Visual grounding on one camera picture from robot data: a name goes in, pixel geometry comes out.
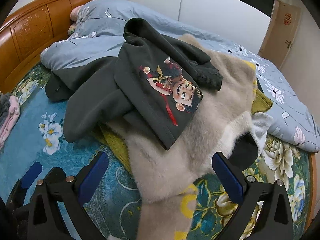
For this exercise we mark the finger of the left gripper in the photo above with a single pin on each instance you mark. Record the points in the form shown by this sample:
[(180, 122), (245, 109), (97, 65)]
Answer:
[(17, 196)]

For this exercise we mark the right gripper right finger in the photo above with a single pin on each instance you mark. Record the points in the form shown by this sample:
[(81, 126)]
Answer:
[(275, 219)]

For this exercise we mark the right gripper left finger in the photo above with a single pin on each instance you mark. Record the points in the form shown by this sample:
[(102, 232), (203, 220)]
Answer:
[(45, 220)]

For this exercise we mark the dark grey cartoon hoodie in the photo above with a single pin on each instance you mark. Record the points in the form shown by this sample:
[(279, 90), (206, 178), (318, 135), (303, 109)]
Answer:
[(111, 87)]

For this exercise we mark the blue floral bed blanket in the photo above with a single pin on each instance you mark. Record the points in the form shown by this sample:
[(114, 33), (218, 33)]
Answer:
[(115, 206)]

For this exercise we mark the white black garment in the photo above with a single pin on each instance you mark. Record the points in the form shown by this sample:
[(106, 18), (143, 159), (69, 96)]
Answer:
[(249, 146)]

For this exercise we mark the pink folded garment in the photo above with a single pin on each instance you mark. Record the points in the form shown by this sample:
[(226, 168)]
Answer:
[(11, 119)]

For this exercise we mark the grey folded garment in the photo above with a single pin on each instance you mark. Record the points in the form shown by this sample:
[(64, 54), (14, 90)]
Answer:
[(4, 107)]

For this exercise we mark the beige fluffy garment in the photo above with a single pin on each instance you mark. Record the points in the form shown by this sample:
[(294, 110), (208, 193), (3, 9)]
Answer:
[(165, 178)]

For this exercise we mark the orange wooden headboard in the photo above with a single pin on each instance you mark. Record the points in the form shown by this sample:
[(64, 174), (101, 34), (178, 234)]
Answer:
[(27, 32)]

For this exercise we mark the floral patterned pillow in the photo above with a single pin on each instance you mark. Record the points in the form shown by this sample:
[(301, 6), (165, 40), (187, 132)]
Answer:
[(71, 29)]

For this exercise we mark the grey-blue floral duvet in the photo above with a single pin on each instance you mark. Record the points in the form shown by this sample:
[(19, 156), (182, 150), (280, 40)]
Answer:
[(99, 33)]

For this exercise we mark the pink pillow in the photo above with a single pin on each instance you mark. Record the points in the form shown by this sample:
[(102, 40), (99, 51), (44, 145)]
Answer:
[(74, 13)]

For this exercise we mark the white black wardrobe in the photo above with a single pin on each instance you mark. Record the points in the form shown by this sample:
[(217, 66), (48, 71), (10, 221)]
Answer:
[(242, 21)]

